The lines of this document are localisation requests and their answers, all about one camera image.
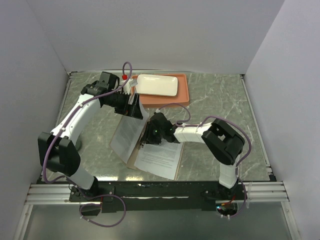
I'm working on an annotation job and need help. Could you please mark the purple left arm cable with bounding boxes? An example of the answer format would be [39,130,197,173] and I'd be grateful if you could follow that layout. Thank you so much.
[41,61,133,185]

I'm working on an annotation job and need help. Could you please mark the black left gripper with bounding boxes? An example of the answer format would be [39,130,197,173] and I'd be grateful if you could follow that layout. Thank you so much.
[105,91,143,120]

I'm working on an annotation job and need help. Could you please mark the aluminium frame rail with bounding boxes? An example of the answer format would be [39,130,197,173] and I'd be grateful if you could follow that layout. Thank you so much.
[240,74,302,240]

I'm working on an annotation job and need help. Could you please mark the white rectangular plate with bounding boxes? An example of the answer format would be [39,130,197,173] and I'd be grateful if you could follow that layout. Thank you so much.
[135,74,179,97]

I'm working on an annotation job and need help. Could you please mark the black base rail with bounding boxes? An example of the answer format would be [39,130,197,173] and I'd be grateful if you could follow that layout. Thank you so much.
[69,181,247,213]

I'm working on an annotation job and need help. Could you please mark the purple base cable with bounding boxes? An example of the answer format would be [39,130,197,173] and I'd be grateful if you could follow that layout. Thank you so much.
[219,182,251,221]
[79,194,127,228]

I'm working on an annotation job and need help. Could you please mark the dark green round object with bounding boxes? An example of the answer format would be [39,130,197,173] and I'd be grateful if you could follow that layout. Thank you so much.
[75,138,82,151]

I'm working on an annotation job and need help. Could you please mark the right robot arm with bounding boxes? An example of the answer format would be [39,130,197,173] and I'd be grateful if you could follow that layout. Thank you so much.
[140,112,246,200]

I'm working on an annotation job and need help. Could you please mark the white printed paper sheet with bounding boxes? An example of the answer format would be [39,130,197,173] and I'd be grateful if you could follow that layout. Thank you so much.
[109,101,149,163]

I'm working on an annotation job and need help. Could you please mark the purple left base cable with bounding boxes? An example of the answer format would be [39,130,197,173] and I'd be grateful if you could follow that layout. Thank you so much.
[79,194,127,228]

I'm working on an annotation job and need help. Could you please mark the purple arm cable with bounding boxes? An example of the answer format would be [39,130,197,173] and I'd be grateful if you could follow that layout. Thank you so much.
[158,103,253,181]
[41,61,133,185]

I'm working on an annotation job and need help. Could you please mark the white printed paper sheets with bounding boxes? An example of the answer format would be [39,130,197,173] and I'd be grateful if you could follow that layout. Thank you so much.
[134,140,184,181]

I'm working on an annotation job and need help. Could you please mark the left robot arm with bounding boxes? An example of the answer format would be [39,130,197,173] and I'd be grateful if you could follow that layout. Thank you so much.
[37,71,143,201]

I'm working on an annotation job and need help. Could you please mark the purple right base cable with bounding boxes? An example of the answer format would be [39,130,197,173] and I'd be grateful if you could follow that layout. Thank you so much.
[219,182,251,221]

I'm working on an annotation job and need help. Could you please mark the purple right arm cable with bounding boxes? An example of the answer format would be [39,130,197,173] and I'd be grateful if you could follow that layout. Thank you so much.
[158,103,253,181]

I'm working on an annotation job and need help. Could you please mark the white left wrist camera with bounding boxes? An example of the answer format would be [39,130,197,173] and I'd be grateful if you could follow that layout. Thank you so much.
[120,74,138,94]

